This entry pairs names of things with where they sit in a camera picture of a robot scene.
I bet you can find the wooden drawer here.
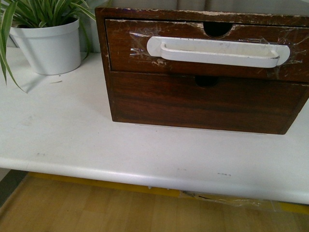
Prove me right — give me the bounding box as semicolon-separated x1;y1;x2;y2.
105;19;309;82
105;72;309;134

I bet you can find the white drawer handle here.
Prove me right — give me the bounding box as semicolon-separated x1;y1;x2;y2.
147;36;290;68

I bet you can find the brown wooden drawer cabinet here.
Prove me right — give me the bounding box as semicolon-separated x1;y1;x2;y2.
95;7;309;135

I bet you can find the white plant pot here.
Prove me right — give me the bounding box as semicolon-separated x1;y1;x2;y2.
10;18;81;75

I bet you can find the green striped spider plant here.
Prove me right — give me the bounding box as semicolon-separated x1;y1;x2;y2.
0;0;96;81

